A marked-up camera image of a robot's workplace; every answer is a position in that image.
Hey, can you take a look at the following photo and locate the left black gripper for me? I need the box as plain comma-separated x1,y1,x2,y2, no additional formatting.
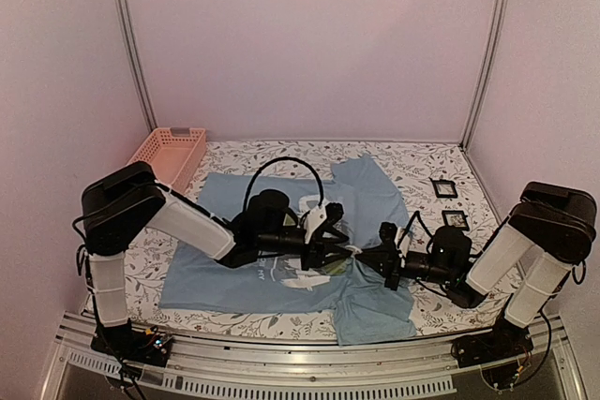
257,227,352,272

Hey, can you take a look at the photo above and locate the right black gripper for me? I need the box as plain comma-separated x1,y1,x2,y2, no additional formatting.
356,244,455,291

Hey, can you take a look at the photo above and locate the light blue t-shirt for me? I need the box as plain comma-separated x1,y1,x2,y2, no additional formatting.
159,155,416,346

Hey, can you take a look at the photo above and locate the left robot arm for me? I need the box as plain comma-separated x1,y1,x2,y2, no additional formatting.
71,162,351,357

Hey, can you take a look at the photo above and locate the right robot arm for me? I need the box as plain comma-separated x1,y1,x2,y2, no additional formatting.
357,182,597,359

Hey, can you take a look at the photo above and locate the floral patterned table mat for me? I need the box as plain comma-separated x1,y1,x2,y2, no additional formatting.
125,141,521,343

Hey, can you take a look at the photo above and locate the pink perforated plastic basket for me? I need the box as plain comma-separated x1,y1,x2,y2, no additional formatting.
128,127,206,193

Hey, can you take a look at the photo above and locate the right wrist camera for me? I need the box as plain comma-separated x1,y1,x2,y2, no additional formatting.
380,222,413,259

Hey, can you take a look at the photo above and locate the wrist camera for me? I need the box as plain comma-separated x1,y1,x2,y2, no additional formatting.
380,222,413,259
300,202,343,244

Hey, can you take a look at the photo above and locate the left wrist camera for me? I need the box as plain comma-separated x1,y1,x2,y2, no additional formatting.
300,202,343,244

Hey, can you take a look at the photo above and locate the left black cable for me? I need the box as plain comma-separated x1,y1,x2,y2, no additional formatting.
242,156,325,214

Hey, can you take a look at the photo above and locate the black cable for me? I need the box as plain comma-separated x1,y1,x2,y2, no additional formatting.
402,212,437,251
242,156,325,214

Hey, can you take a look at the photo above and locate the right black cable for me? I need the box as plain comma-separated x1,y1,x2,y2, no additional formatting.
402,212,437,251

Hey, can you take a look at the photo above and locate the near black brooch frame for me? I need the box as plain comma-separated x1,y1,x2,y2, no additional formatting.
442,210,470,231

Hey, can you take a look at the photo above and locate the black brooch frame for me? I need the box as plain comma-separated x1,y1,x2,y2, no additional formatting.
442,210,470,231
430,178,458,199

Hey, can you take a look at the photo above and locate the far black brooch frame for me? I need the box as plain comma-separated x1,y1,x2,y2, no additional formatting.
430,178,458,199

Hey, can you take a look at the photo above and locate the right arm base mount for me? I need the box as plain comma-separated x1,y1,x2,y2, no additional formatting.
450,322,533,368

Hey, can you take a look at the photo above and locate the front aluminium rail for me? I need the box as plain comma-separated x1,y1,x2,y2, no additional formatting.
40,313,590,399

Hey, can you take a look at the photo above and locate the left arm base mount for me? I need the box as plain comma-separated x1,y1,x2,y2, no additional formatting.
91,322,173,367

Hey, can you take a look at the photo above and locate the right aluminium frame post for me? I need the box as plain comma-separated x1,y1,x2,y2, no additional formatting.
460,0,509,153

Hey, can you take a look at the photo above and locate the aluminium frame post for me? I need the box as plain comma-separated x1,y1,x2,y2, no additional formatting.
460,0,509,153
114,0,158,132

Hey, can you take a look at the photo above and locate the left aluminium frame post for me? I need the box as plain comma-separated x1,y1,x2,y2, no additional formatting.
114,0,158,132

